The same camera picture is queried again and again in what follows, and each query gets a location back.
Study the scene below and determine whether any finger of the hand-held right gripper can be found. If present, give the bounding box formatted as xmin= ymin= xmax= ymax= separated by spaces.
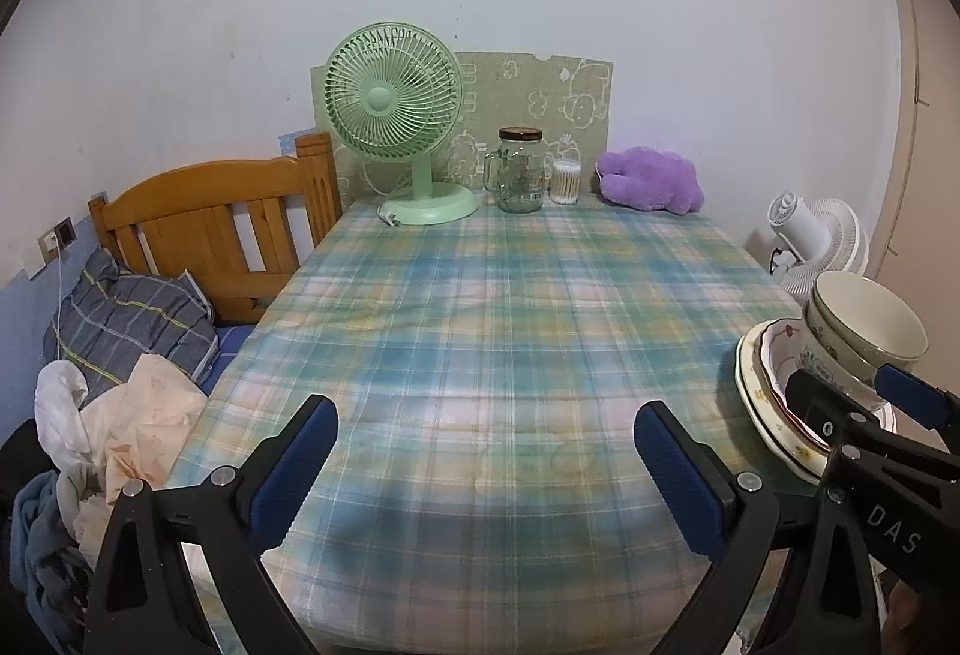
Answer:
xmin=784 ymin=370 xmax=908 ymax=492
xmin=877 ymin=364 xmax=960 ymax=435

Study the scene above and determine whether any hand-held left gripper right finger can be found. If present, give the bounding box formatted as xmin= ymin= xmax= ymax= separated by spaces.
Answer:
xmin=634 ymin=400 xmax=882 ymax=655

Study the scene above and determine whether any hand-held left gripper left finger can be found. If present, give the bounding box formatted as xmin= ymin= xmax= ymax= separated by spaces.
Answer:
xmin=82 ymin=394 xmax=340 ymax=655

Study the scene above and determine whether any large yellow floral plate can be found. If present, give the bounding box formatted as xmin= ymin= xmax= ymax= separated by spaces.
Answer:
xmin=733 ymin=325 xmax=901 ymax=487

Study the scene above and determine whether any small scalloped yellow floral plate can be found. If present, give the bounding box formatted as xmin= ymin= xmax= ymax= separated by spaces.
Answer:
xmin=742 ymin=325 xmax=826 ymax=468

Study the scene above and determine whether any beige plate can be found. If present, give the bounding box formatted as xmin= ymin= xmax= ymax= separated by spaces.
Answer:
xmin=812 ymin=270 xmax=931 ymax=367

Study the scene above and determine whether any blue checked bed sheet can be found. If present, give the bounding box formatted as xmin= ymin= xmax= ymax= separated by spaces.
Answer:
xmin=199 ymin=323 xmax=260 ymax=393

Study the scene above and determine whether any cream cloth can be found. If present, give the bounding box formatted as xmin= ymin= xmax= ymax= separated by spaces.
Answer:
xmin=75 ymin=355 xmax=207 ymax=513

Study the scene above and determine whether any white standing fan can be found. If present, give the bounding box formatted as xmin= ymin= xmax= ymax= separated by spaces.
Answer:
xmin=765 ymin=191 xmax=871 ymax=304

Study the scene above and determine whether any beige door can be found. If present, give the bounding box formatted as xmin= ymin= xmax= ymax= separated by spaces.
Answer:
xmin=874 ymin=0 xmax=960 ymax=401

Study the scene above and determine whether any grey plaid pillow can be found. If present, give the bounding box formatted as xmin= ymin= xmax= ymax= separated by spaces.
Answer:
xmin=43 ymin=248 xmax=220 ymax=386

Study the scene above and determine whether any green plaid tablecloth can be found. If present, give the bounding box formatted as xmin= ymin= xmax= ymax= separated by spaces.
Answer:
xmin=161 ymin=194 xmax=826 ymax=645

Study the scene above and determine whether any blue clothing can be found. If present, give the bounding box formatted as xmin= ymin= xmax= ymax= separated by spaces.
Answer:
xmin=9 ymin=471 xmax=95 ymax=626

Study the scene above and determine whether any black clothing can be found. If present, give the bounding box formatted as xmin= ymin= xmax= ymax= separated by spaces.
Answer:
xmin=0 ymin=419 xmax=61 ymax=498

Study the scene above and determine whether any purple plush toy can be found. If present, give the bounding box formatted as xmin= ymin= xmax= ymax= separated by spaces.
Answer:
xmin=596 ymin=147 xmax=706 ymax=217

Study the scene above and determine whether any wooden bed headboard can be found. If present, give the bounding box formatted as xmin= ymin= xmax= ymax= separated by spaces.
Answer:
xmin=88 ymin=131 xmax=344 ymax=326

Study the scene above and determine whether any clear cotton swab container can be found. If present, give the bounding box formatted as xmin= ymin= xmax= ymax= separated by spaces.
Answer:
xmin=550 ymin=158 xmax=582 ymax=206

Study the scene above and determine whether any glass jar with dark lid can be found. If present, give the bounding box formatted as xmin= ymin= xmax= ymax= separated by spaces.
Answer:
xmin=482 ymin=128 xmax=547 ymax=214

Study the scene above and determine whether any green desk fan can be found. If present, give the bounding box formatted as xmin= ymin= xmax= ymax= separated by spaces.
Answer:
xmin=322 ymin=21 xmax=479 ymax=227

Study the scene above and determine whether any green cartoon printed board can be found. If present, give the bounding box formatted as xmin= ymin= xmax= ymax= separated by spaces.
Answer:
xmin=310 ymin=51 xmax=616 ymax=206

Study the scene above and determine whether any wall socket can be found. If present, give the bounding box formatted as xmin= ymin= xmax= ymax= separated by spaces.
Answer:
xmin=37 ymin=216 xmax=77 ymax=266

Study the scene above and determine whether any white charger with cable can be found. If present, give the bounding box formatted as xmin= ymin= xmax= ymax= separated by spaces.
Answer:
xmin=43 ymin=235 xmax=68 ymax=356

